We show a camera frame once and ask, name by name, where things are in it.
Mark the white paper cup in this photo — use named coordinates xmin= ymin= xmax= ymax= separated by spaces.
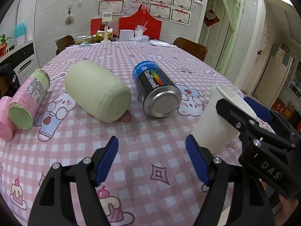
xmin=191 ymin=83 xmax=257 ymax=153

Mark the pink plastic cup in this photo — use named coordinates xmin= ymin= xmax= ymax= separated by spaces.
xmin=0 ymin=96 xmax=15 ymax=141

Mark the plastic drink cup with straw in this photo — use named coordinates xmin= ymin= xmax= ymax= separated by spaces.
xmin=134 ymin=21 xmax=148 ymax=37

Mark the green clear tape roll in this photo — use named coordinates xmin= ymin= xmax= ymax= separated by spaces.
xmin=210 ymin=85 xmax=217 ymax=98

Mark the brown wooden chair right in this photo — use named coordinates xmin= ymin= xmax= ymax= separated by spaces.
xmin=173 ymin=37 xmax=208 ymax=61

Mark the brown wooden chair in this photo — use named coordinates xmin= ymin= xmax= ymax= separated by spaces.
xmin=173 ymin=37 xmax=208 ymax=61
xmin=56 ymin=35 xmax=74 ymax=55

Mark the pink green labelled can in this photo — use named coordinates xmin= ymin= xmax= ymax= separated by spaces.
xmin=8 ymin=68 xmax=50 ymax=130

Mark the black blue metal can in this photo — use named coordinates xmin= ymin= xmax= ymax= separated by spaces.
xmin=132 ymin=60 xmax=182 ymax=118

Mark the pink checkered tablecloth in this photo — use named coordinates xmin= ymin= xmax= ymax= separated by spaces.
xmin=1 ymin=42 xmax=239 ymax=225

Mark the green lace door curtain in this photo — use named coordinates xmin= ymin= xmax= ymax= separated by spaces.
xmin=218 ymin=0 xmax=244 ymax=75

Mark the pale green towel roll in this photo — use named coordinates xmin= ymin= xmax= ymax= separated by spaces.
xmin=64 ymin=60 xmax=131 ymax=123

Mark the red gift bag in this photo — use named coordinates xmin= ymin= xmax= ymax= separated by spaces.
xmin=118 ymin=5 xmax=162 ymax=40

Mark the black jacket on chair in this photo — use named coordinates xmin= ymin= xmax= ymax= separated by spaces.
xmin=0 ymin=64 xmax=20 ymax=98

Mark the white square box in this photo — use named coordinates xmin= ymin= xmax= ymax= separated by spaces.
xmin=119 ymin=30 xmax=134 ymax=41

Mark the brown wooden chair left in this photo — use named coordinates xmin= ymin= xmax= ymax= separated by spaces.
xmin=56 ymin=35 xmax=74 ymax=55

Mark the potted green plant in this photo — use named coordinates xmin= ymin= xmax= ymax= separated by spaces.
xmin=0 ymin=34 xmax=11 ymax=57

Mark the turquoise white humidifier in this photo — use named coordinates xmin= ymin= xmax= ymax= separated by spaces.
xmin=14 ymin=22 xmax=27 ymax=46

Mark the white desk lamp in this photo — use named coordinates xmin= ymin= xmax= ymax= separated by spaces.
xmin=100 ymin=11 xmax=113 ymax=44

